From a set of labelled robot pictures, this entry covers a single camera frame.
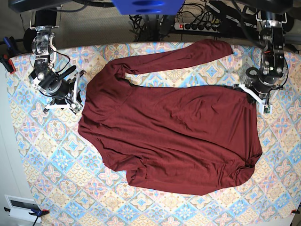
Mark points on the blue clamp lower left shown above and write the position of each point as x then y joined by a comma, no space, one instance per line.
35,213

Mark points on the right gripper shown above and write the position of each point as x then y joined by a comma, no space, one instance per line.
64,92

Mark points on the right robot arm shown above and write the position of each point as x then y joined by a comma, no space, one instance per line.
44,12

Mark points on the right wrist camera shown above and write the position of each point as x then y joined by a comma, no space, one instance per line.
76,108

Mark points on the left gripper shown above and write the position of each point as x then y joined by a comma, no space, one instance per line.
258,91

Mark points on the blue clamp upper left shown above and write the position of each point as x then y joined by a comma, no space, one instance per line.
5,59

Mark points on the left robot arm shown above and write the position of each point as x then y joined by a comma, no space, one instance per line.
273,66

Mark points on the orange clamp right edge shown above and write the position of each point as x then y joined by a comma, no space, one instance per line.
295,212

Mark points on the blue clamp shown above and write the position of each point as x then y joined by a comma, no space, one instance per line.
35,213
5,59

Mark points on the white power strip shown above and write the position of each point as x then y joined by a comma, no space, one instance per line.
198,27

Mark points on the maroon t-shirt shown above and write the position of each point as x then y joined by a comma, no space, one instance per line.
181,140

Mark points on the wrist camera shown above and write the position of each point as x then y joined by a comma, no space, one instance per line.
76,108
265,109

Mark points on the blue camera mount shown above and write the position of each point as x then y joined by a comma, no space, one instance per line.
148,7

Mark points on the white floor vent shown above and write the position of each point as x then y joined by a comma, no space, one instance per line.
20,208

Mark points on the patterned tablecloth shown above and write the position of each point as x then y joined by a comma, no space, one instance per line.
66,174

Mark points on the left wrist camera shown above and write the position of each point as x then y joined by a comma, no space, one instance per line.
265,109

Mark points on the black round stool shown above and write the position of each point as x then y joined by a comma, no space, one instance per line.
28,40

